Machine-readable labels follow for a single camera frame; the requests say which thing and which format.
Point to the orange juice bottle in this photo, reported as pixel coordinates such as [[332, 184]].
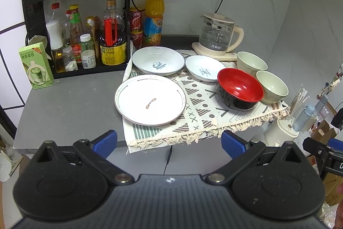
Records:
[[154, 10]]

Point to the small glass salt shaker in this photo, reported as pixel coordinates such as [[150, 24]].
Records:
[[69, 59]]

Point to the white capped oil bottle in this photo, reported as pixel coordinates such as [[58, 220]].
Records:
[[56, 44]]

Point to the glass electric kettle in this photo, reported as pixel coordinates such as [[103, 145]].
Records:
[[220, 35]]

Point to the cream bowl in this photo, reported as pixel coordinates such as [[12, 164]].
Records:
[[274, 87], [250, 63]]

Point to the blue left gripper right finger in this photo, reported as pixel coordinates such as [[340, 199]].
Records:
[[238, 148]]

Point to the red label sauce bottle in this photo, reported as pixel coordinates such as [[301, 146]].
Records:
[[76, 30]]

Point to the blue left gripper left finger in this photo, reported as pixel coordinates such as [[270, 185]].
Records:
[[103, 145]]

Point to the white Sweet deep plate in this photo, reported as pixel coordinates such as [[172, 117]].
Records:
[[158, 60]]

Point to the blue grey water bottle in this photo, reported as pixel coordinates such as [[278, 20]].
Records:
[[303, 117]]

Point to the green tea carton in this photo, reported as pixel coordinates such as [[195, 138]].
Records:
[[36, 65]]

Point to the large white rimmed plate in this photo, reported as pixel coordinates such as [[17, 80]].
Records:
[[150, 100]]

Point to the red drink can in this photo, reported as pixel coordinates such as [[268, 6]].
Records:
[[135, 19], [137, 38]]

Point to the small white capped jar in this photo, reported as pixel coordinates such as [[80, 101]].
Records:
[[88, 55]]

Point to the upper red drink can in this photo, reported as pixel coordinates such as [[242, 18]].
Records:
[[135, 19]]

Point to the patterned fringed table mat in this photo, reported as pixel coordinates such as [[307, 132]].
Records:
[[204, 115]]

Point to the large soy sauce jug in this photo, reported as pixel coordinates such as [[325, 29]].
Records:
[[113, 40]]

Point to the red capped clear bottle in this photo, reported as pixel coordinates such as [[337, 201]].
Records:
[[57, 14]]

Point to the lower red drink can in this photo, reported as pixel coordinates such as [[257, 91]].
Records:
[[137, 38]]

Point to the yellow squeeze pouch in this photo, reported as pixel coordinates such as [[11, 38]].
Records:
[[93, 27]]

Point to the small white bakery plate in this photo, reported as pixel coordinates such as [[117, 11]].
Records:
[[203, 68]]

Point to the white blender appliance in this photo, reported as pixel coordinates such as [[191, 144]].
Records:
[[279, 132]]

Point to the cream kettle base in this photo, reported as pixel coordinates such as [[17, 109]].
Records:
[[209, 54]]

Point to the red and black bowl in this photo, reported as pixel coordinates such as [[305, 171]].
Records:
[[238, 90]]

